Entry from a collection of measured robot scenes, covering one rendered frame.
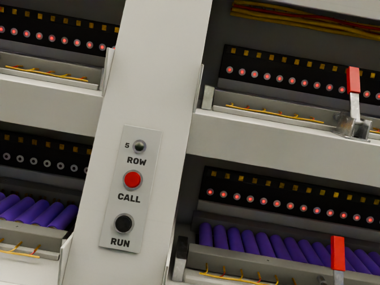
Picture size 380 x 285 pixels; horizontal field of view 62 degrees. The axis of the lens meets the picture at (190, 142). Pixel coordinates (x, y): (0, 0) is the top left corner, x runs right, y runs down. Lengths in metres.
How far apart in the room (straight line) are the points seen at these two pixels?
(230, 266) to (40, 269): 0.21
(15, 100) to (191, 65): 0.19
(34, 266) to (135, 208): 0.13
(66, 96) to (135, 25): 0.11
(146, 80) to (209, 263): 0.22
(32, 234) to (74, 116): 0.14
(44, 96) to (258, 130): 0.23
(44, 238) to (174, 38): 0.26
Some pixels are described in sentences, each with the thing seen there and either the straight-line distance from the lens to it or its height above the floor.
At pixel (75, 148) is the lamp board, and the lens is 0.50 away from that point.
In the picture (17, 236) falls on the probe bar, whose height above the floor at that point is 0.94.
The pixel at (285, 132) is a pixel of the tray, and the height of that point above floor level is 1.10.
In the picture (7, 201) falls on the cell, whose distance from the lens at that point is 0.49.
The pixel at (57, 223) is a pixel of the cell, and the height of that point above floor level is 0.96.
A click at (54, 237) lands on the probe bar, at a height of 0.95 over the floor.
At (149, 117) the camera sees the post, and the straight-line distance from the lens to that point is 0.33.
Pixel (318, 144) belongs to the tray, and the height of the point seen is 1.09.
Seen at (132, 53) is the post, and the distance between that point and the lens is 0.36.
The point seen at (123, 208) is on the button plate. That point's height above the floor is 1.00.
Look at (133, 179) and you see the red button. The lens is 0.32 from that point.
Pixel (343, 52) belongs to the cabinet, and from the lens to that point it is 0.65.
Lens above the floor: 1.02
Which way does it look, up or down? 10 degrees up
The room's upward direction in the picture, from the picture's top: 10 degrees clockwise
